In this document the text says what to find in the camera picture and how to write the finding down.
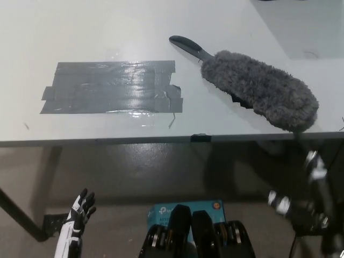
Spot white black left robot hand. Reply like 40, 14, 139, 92
55, 188, 97, 258

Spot grey fluffy duster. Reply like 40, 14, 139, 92
168, 34, 320, 133

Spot black robot torso blocks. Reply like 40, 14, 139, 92
138, 204, 256, 258

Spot black floor tape patch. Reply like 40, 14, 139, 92
42, 213, 68, 239

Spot black metal table leg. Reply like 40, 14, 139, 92
0, 187, 49, 242

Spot teal router cardboard box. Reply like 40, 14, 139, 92
146, 199, 229, 242

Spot small black tape strip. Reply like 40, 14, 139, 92
190, 133, 212, 142

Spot grey duct tape patch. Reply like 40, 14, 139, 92
39, 60, 184, 115

